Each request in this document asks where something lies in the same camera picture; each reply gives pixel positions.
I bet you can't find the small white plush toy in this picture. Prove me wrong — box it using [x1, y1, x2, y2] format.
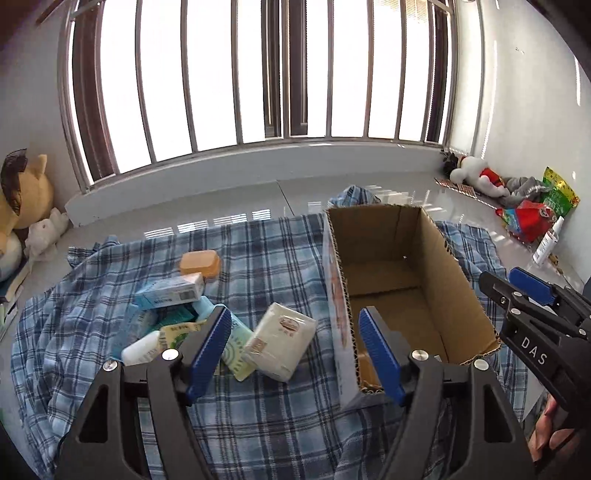
[24, 208, 70, 261]

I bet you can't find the white green swirl packet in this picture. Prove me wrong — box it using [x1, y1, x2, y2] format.
[217, 315, 257, 382]

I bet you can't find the white plastic bottle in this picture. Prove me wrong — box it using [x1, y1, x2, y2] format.
[121, 330, 162, 366]

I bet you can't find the patterned strip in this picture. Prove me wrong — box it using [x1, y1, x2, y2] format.
[434, 178, 496, 208]

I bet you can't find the yellow green packet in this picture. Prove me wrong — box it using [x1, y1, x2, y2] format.
[157, 320, 209, 357]

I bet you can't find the blue plaid blanket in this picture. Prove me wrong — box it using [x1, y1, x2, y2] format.
[11, 185, 546, 480]

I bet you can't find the white plush toy pink mark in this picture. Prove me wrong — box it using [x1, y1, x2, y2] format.
[0, 233, 23, 281]

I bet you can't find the grey plush toy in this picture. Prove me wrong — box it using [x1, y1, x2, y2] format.
[501, 176, 552, 206]

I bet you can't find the orange soap case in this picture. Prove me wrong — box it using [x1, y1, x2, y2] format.
[179, 250, 221, 283]

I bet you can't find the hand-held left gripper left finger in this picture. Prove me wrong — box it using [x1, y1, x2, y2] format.
[54, 305, 232, 480]

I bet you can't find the teal sachet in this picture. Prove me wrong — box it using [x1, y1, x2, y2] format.
[192, 296, 218, 322]

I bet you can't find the barred window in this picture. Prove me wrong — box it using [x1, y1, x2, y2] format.
[58, 0, 481, 195]

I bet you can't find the white wrapped soap packet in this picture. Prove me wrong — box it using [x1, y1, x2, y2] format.
[241, 302, 318, 383]

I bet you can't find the white spray bottle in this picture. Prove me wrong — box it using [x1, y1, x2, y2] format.
[532, 215, 565, 265]

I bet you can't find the light blue carton box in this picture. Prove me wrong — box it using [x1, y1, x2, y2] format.
[134, 272, 205, 309]

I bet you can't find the person's right hand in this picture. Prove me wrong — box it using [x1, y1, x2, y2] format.
[530, 396, 579, 464]

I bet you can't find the teal carton box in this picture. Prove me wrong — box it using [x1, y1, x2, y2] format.
[127, 305, 197, 335]

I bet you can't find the yellow plush toy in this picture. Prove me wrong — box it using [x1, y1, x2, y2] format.
[0, 148, 55, 241]

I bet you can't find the red colourful bag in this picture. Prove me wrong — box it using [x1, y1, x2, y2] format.
[495, 200, 557, 243]

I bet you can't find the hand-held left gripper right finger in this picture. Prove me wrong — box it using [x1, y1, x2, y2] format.
[358, 305, 539, 480]

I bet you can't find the cardboard box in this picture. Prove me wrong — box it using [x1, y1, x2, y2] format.
[322, 203, 502, 411]

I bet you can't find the green snack bag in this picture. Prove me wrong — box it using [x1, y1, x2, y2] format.
[540, 166, 580, 222]

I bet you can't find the white red plush dog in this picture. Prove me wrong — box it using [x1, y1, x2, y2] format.
[443, 154, 509, 199]

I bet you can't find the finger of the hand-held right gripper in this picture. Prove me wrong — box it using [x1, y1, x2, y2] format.
[479, 271, 520, 320]
[509, 267, 591, 324]

